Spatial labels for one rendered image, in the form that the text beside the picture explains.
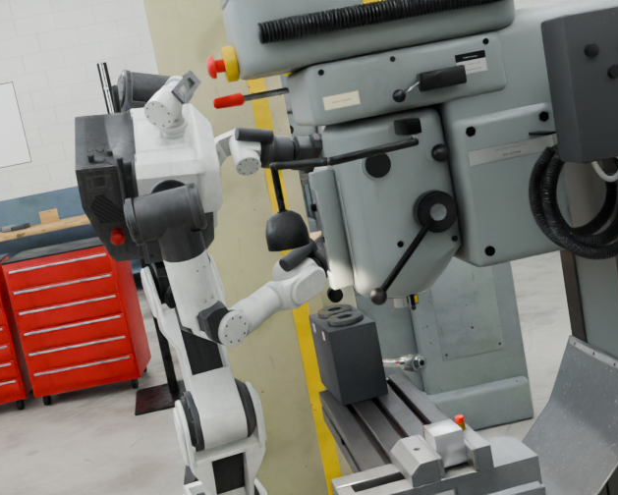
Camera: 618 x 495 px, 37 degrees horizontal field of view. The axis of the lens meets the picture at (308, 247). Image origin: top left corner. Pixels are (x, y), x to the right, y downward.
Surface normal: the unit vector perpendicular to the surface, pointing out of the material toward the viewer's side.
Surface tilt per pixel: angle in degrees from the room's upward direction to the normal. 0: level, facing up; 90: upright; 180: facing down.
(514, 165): 90
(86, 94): 90
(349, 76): 90
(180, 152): 35
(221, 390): 60
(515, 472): 90
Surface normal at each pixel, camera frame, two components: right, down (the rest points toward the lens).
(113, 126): 0.02, -0.74
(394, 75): 0.16, 0.13
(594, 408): -0.95, -0.26
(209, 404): 0.17, -0.39
